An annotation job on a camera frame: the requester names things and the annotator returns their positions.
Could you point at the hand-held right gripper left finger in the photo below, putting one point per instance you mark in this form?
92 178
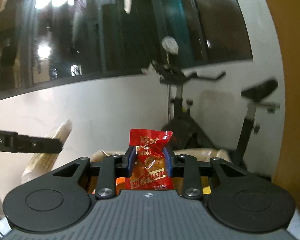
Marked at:
132 161

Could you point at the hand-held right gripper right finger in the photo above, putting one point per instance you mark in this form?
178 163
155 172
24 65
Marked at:
166 162

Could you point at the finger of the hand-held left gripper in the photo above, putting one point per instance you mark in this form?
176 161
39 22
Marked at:
39 145

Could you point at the red snack packet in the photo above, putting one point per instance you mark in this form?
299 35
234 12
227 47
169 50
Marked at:
150 160

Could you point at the cardboard box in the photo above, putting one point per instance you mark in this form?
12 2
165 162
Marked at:
39 165

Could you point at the orange snack packet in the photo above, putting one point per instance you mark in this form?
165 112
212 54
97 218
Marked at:
120 182

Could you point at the yellow chip bag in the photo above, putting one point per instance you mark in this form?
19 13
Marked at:
205 186

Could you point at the black exercise bike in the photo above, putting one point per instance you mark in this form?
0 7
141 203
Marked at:
182 130

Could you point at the white plastic bag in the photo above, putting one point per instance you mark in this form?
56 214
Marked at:
170 45

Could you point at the dark glass window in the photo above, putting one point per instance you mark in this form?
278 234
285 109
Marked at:
140 30

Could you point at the wooden door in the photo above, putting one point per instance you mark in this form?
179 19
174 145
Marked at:
295 80

